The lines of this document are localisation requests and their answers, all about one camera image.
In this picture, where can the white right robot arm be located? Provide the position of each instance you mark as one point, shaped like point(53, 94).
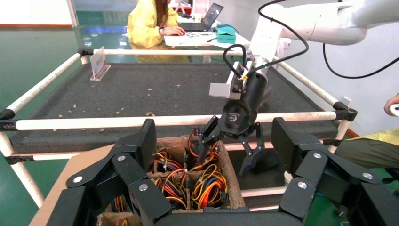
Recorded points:
point(311, 25)

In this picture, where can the clear acrylic sign placard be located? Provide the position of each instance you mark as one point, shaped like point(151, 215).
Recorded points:
point(98, 64)

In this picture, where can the white office desk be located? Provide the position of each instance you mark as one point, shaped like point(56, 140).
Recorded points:
point(187, 40)

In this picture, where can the brown cardboard divider box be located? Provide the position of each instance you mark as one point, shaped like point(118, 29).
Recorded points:
point(81, 163)

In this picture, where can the white handheld controller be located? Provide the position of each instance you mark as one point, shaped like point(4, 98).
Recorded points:
point(396, 110)

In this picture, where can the person in yellow-green clothes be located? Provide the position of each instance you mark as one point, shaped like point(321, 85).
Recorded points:
point(367, 153)

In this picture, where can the teal cardboard box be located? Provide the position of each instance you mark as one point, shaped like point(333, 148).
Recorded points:
point(226, 34)

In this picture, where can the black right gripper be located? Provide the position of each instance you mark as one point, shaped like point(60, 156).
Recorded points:
point(240, 115)

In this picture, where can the seated person in yellow jacket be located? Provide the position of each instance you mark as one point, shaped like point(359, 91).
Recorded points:
point(143, 25)

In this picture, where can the bare operator hand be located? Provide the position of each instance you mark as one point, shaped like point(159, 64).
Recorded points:
point(393, 100)

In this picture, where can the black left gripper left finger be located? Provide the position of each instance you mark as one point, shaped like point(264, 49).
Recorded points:
point(124, 168)

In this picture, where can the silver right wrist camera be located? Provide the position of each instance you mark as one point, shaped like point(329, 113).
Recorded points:
point(223, 90)

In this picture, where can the dark open laptop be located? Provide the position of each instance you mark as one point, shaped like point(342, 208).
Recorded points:
point(212, 15)

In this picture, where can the white pipe table frame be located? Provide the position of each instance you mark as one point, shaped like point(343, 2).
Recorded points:
point(93, 122)

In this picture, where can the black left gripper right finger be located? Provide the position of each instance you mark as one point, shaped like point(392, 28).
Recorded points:
point(327, 174)

